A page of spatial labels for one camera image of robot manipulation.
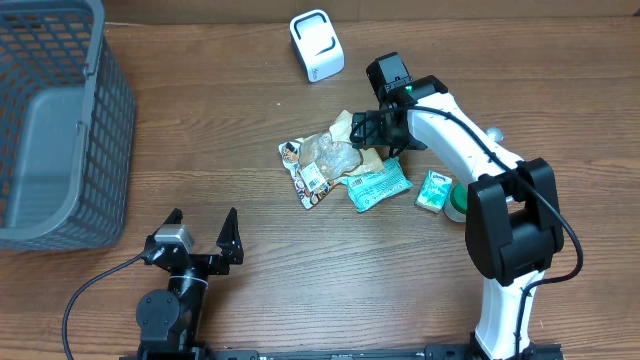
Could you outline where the brown snack bag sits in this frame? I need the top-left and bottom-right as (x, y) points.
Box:
(278, 110), (384, 210)

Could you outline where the white barcode scanner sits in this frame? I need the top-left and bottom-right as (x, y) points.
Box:
(289, 9), (345, 83)

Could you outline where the yellow dish soap bottle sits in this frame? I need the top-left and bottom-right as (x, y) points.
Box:
(486, 127), (504, 143)

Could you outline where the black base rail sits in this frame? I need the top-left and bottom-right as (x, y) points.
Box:
(119, 343), (565, 360)

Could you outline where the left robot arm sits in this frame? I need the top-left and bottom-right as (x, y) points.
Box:
(136, 208), (244, 359)

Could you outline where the grey plastic shopping basket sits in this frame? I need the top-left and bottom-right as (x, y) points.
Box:
(1, 0), (136, 251)

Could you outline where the teal wafer packet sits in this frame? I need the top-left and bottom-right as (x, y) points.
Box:
(342, 158), (413, 213)

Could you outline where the teal tissue pack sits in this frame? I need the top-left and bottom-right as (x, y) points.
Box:
(415, 170), (453, 213)

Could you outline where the green lidded jar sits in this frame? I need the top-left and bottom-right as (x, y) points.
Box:
(443, 183), (467, 223)

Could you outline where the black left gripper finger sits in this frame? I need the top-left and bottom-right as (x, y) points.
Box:
(216, 207), (244, 265)
(144, 208), (183, 252)

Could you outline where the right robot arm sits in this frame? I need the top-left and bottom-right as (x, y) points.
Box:
(350, 52), (564, 359)

